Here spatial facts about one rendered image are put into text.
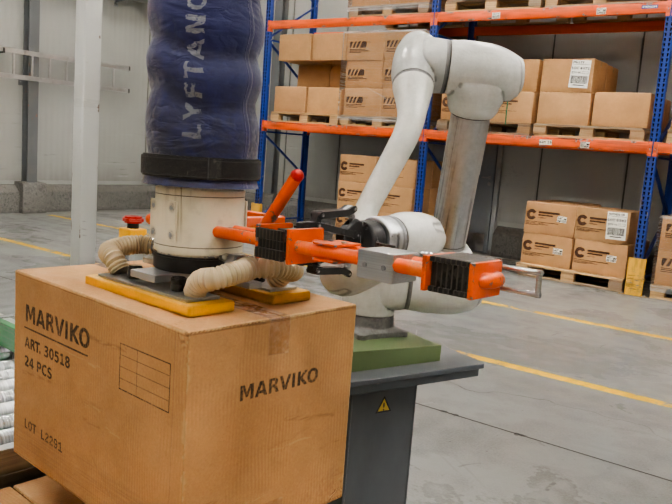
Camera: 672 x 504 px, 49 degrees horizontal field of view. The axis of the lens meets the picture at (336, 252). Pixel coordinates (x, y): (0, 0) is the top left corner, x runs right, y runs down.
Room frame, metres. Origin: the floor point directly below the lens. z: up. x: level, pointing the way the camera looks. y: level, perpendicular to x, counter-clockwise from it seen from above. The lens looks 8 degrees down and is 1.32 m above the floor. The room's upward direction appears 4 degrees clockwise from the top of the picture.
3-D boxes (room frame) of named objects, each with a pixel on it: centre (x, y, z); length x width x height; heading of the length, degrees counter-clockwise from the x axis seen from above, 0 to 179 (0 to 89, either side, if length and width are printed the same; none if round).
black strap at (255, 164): (1.42, 0.27, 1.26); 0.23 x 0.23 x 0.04
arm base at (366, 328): (2.10, -0.09, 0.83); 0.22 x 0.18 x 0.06; 37
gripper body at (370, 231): (1.36, -0.04, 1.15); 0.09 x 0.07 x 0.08; 139
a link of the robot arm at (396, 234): (1.41, -0.08, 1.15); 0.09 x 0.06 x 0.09; 49
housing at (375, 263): (1.10, -0.08, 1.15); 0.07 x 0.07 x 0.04; 48
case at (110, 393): (1.45, 0.31, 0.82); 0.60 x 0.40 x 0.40; 48
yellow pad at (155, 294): (1.34, 0.33, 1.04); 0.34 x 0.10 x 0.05; 48
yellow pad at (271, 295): (1.48, 0.20, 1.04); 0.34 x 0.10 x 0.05; 48
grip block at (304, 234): (1.25, 0.08, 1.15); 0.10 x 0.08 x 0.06; 138
